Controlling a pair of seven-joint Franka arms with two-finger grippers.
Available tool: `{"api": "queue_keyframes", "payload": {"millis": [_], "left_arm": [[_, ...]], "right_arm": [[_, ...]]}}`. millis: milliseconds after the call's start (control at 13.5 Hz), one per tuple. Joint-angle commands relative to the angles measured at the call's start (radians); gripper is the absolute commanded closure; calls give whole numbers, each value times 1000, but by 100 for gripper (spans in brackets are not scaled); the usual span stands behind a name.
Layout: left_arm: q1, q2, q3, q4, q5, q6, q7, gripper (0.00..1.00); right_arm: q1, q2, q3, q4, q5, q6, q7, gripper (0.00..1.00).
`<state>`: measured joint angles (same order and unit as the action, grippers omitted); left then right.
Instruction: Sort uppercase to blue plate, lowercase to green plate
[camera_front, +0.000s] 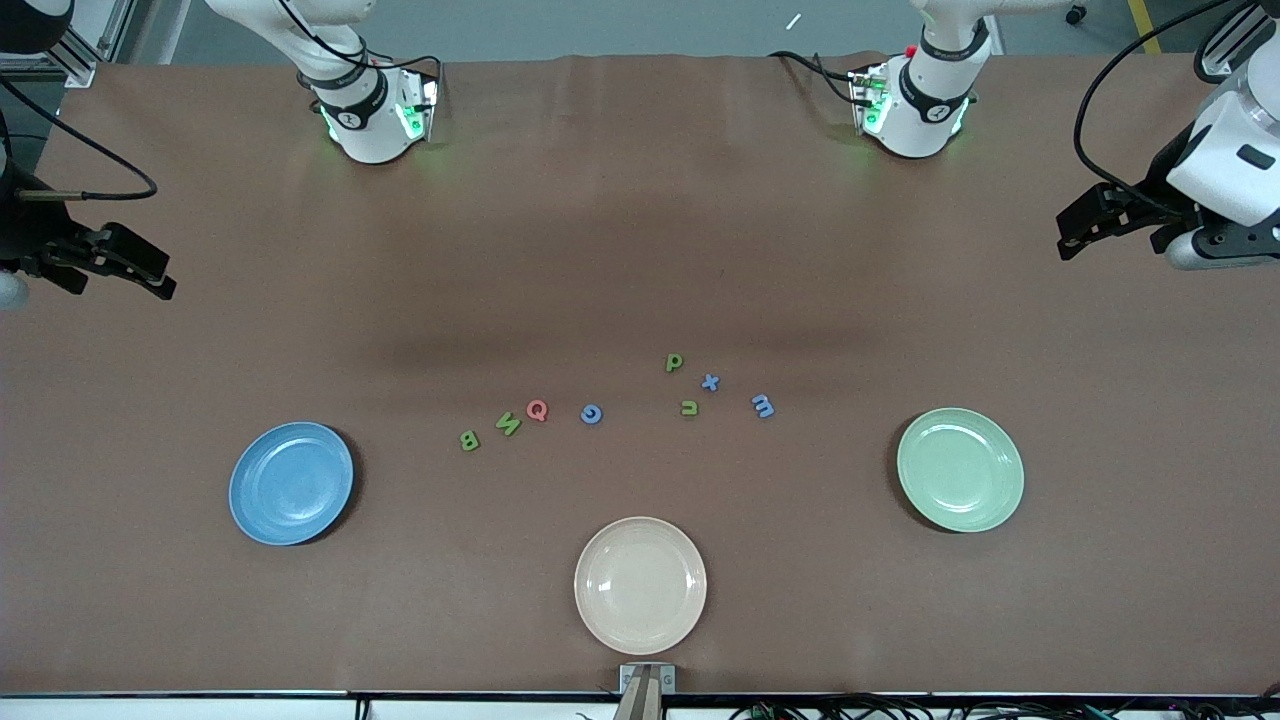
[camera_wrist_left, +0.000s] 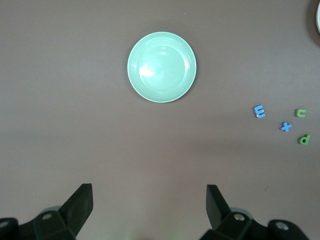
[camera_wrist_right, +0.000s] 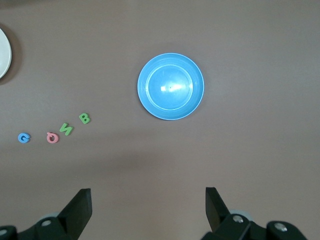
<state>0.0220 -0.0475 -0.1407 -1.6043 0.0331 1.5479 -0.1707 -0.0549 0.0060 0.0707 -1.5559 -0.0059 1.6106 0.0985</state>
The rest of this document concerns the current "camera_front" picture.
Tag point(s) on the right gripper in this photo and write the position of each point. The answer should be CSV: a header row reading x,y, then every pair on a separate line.
x,y
22,236

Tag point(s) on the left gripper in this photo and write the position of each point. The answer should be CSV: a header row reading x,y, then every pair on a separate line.
x,y
1163,181

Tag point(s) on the green letter B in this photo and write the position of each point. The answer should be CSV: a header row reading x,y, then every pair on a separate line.
x,y
470,441

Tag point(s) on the blue letter m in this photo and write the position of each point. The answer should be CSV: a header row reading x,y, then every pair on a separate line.
x,y
762,406

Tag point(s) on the green letter N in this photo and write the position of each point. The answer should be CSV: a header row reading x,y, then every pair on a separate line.
x,y
508,424

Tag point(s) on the red letter Q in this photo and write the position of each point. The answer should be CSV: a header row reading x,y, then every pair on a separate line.
x,y
531,411

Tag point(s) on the blue letter G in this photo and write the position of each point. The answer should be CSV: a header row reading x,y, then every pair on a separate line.
x,y
584,414

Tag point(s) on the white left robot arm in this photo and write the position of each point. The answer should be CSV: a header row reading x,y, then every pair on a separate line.
x,y
925,110

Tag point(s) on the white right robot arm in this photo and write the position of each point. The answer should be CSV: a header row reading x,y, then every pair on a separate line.
x,y
365,120

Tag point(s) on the blue plate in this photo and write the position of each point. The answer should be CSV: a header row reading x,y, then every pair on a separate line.
x,y
290,485

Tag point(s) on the green plate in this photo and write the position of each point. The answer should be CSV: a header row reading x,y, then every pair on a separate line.
x,y
960,470

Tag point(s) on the beige plate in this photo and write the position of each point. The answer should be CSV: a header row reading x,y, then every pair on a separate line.
x,y
640,585

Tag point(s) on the black caster wheel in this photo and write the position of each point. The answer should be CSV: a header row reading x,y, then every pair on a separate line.
x,y
1076,14

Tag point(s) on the brown table mat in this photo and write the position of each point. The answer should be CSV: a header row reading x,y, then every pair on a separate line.
x,y
640,250

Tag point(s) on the aluminium frame profile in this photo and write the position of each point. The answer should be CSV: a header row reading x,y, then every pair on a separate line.
x,y
90,50
1225,55

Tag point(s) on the white table edge rail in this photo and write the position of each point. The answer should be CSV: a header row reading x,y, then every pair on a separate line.
x,y
200,708

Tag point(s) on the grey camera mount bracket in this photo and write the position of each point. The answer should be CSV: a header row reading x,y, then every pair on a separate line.
x,y
646,682

